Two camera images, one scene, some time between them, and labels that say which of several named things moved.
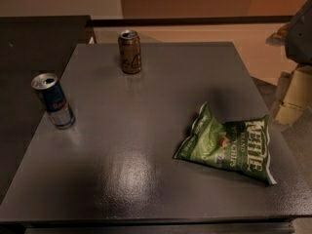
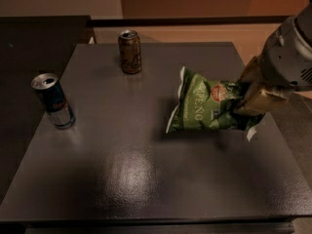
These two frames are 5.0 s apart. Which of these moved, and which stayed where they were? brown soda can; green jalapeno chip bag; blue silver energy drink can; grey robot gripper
Moved: green jalapeno chip bag; grey robot gripper
Stayed: blue silver energy drink can; brown soda can
